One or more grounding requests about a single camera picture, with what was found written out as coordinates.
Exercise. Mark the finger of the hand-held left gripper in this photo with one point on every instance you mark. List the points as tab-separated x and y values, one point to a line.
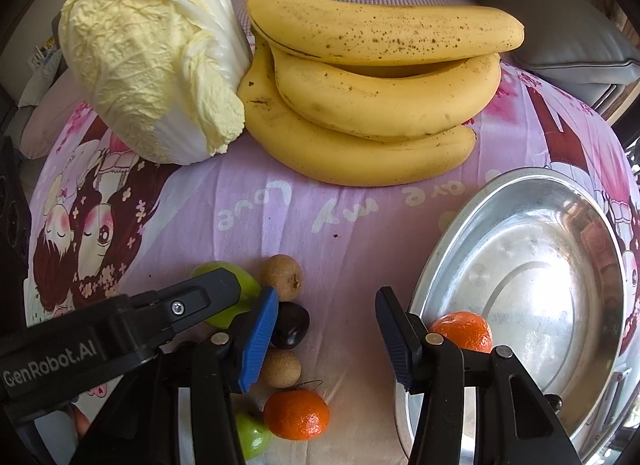
190	302

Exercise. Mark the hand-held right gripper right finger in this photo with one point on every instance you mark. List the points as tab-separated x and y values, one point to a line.
395	345

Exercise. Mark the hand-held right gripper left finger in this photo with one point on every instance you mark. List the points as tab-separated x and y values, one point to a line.
257	340

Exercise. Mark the dark cherry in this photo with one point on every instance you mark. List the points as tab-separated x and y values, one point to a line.
292	325

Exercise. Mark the brown longan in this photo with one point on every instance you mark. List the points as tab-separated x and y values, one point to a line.
282	369
281	277

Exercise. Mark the long green fruit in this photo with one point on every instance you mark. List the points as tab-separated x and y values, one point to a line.
248	287

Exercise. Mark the orange tangerine with stem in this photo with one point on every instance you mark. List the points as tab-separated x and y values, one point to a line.
295	415

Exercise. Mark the round green fruit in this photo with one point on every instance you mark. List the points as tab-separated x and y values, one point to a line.
255	437

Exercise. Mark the round metal basin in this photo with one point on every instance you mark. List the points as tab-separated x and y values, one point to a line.
540	265

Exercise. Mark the pink printed blanket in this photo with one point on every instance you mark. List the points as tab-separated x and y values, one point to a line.
300	225

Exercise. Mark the pale pink cushion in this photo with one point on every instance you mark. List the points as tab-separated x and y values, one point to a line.
50	120

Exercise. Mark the napa cabbage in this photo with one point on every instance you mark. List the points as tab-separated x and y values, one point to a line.
140	55

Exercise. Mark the spotted yellow banana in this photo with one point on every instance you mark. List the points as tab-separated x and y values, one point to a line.
375	30

